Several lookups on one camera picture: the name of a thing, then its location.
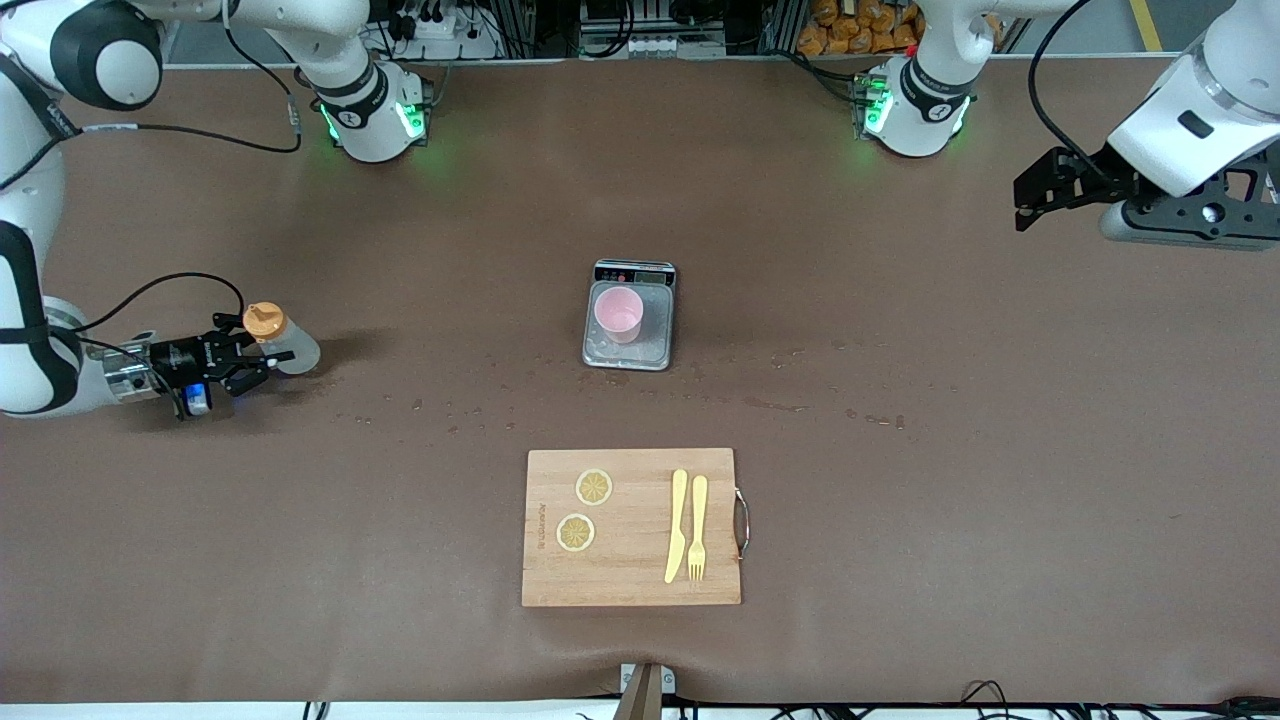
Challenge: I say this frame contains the translucent sauce bottle orange cap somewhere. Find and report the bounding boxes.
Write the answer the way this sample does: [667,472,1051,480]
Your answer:
[242,301,323,377]

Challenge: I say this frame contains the pink plastic cup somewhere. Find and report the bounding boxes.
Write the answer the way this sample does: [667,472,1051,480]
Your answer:
[594,286,644,345]

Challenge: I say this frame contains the brown table mat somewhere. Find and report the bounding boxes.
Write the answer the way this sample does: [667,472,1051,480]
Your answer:
[0,55,1280,706]

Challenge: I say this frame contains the orange snack pile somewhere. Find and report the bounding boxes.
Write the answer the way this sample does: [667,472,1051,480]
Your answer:
[797,0,926,57]

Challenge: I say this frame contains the white power strip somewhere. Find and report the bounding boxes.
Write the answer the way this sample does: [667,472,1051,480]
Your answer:
[392,0,503,43]

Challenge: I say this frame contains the silver digital kitchen scale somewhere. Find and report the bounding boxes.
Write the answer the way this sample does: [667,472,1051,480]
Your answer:
[582,259,678,372]

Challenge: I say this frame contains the wooden cutting board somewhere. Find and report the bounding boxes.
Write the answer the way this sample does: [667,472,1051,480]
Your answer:
[521,447,751,609]

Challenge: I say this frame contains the yellow plastic knife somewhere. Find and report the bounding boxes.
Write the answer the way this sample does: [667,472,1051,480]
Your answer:
[664,468,690,585]

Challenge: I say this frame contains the yellow plastic fork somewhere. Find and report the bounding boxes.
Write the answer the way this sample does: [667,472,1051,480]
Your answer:
[687,475,709,583]

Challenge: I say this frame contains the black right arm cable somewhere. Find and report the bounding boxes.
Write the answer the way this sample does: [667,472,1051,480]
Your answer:
[0,0,304,337]

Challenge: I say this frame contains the metal table edge bracket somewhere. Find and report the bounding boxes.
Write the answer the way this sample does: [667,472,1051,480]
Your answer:
[614,662,677,720]

